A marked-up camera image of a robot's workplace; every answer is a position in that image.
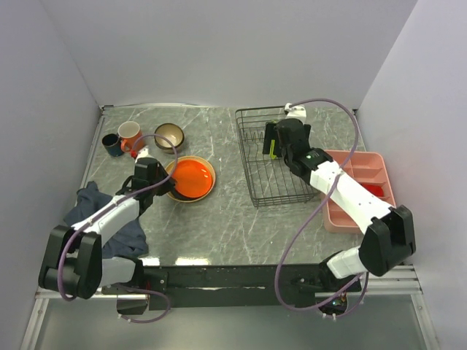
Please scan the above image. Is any green plate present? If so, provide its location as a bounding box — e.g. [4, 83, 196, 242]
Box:
[269, 139, 277, 160]

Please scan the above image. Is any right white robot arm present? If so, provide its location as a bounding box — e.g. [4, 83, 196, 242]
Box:
[263, 118, 416, 290]

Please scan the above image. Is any orange plate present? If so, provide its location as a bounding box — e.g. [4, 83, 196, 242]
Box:
[172, 158, 214, 199]

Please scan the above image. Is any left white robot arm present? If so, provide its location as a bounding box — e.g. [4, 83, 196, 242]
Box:
[38, 157, 174, 301]

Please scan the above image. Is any pink divided tray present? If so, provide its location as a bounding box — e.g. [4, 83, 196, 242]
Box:
[323, 152, 396, 234]

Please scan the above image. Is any black wire dish rack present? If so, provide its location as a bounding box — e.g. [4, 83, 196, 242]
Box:
[235, 106, 317, 208]

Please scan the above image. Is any clear glass plate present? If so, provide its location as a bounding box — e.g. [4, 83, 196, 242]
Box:
[284, 157, 297, 170]

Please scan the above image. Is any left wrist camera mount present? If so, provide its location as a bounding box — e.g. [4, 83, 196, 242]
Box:
[130, 146, 153, 163]

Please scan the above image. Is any orange mug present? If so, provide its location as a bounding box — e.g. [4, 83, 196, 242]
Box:
[117, 121, 145, 152]

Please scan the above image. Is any dark brown patterned bowl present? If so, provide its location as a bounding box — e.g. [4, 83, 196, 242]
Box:
[154, 123, 185, 154]

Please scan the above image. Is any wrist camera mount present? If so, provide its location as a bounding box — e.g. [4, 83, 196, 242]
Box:
[130, 146, 153, 163]
[284, 103, 306, 123]

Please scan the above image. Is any blue cloth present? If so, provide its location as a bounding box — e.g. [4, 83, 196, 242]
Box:
[63, 181, 149, 259]

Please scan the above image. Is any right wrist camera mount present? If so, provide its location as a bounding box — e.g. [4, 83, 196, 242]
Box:
[284, 103, 306, 123]

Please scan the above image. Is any beige plate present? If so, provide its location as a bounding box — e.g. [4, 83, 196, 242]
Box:
[165, 156, 216, 203]

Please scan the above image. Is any red item in tray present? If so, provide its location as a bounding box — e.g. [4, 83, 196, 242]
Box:
[363, 184, 385, 198]

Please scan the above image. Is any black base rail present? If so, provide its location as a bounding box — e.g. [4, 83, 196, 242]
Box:
[102, 264, 352, 311]

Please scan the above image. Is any dark blue mug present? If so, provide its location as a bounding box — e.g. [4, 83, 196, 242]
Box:
[101, 133, 123, 158]

